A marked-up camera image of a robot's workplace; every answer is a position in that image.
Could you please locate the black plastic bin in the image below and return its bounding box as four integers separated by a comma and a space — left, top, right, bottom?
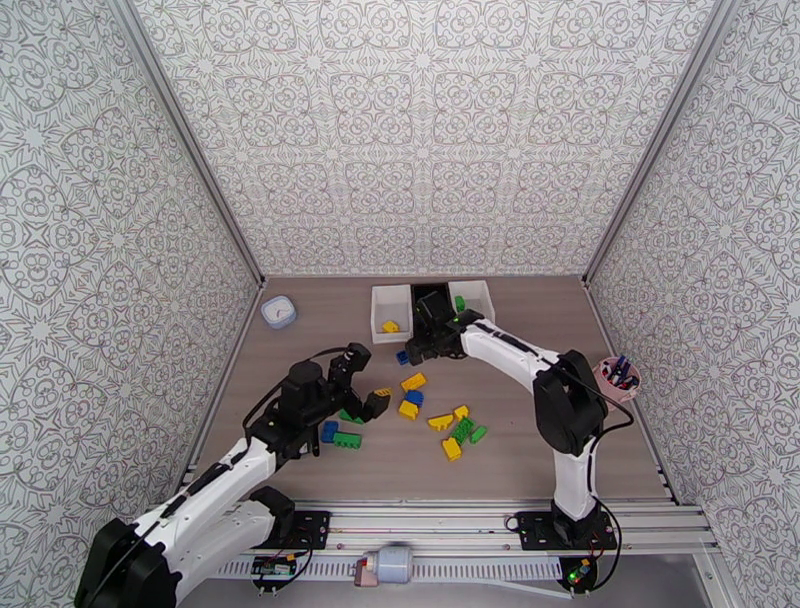
409, 282, 456, 343

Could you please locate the aluminium corner post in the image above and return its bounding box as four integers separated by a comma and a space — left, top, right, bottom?
111, 0, 267, 288
581, 0, 738, 289

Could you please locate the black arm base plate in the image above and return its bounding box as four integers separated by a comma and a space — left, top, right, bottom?
232, 511, 333, 551
519, 511, 620, 553

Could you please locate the aluminium frame rail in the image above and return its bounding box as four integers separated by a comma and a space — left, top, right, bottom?
149, 498, 719, 559

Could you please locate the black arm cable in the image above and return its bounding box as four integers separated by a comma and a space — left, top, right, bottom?
240, 346, 351, 439
549, 365, 636, 501

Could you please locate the white plastic bin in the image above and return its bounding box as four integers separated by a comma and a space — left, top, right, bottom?
447, 279, 497, 338
370, 284, 415, 346

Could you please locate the white and pink device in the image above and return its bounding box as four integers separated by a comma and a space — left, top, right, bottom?
354, 545, 414, 589

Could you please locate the pink pen cup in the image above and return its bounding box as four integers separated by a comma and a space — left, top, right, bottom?
592, 356, 643, 403

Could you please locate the small white blue-rimmed container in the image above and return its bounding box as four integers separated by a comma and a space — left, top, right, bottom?
260, 295, 299, 331

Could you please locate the small circuit board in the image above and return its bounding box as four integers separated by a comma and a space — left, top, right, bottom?
251, 553, 299, 580
559, 557, 599, 589

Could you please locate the white slotted cable duct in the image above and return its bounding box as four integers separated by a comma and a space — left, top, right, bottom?
215, 557, 567, 584

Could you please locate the aluminium side rail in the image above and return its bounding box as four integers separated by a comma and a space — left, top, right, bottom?
177, 284, 267, 495
582, 281, 683, 508

